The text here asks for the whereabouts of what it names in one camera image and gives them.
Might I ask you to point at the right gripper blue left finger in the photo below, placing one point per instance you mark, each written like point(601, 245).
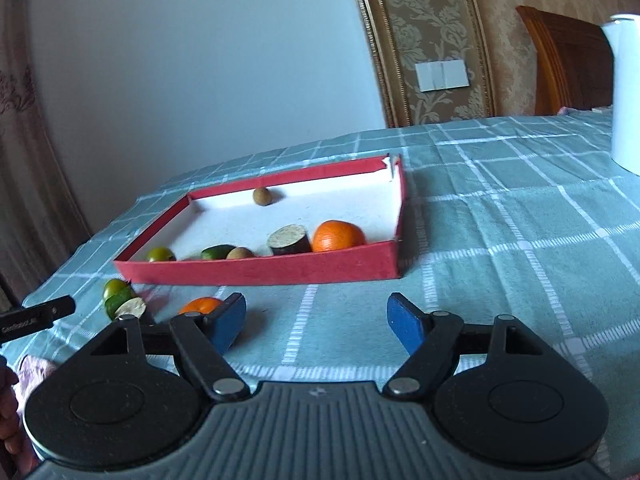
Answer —
point(201, 341)

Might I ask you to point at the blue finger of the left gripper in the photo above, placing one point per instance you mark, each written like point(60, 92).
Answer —
point(49, 311)

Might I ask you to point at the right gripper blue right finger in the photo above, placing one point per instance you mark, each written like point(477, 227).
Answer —
point(431, 342)

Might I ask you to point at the orange tangerine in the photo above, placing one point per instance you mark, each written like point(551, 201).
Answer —
point(203, 305)
point(333, 235)

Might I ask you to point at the dark sugarcane piece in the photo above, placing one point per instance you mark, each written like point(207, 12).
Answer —
point(132, 307)
point(289, 240)

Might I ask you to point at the green cucumber piece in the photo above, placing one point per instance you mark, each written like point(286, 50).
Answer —
point(216, 252)
point(114, 302)

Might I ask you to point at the green tomato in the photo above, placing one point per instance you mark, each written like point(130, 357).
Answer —
point(112, 287)
point(160, 254)

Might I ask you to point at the person's left hand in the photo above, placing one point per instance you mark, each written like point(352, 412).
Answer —
point(13, 436)

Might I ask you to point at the beige patterned curtain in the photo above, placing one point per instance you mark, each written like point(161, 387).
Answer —
point(41, 223)

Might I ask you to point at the orange tangerine in box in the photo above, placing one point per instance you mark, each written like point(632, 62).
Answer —
point(333, 235)

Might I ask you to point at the small brown longan in box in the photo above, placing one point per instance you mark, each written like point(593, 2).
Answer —
point(262, 196)

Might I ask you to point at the teal checked bedspread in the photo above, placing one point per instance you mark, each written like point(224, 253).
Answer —
point(527, 216)

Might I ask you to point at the red shallow cardboard box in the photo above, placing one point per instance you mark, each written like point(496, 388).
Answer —
point(369, 193)

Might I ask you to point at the wooden headboard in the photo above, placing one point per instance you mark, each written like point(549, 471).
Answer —
point(574, 62)

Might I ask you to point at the white lamp base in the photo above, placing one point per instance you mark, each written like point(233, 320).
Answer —
point(622, 33)

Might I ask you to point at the white wall switch panel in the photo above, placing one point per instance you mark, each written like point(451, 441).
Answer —
point(442, 75)

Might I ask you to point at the gold wallpaper frame moulding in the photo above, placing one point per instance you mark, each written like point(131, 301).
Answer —
point(404, 33)

